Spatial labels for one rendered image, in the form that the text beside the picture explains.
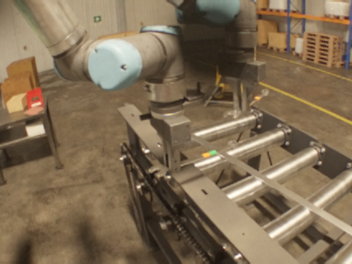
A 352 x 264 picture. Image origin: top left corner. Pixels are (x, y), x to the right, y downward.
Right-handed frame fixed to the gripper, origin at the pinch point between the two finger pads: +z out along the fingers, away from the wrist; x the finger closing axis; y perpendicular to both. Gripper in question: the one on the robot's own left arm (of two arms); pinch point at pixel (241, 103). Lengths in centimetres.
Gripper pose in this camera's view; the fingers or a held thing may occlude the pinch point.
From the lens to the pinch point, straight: 77.6
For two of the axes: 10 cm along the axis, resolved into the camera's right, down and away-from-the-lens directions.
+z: 0.7, 8.9, 4.6
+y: 6.7, -3.8, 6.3
